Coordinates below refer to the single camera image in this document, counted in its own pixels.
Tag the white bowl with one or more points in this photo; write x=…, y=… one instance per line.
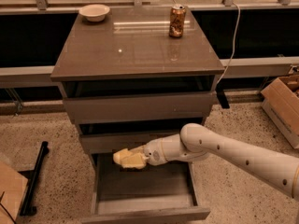
x=94, y=13

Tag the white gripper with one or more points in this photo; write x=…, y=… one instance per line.
x=153, y=152

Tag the cardboard box right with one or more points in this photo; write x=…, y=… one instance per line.
x=281, y=104

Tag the yellow sponge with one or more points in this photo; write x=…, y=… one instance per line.
x=127, y=159

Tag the grey drawer cabinet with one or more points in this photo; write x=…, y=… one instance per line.
x=131, y=53

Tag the black metal bar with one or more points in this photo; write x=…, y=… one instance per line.
x=27, y=209

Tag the grey open bottom drawer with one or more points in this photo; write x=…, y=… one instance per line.
x=163, y=194

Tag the grey middle drawer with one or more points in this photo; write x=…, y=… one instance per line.
x=111, y=142

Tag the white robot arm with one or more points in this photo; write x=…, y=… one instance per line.
x=194, y=142

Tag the brown patterned drink can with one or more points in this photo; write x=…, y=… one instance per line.
x=177, y=19

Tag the grey top drawer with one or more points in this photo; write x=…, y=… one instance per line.
x=139, y=107

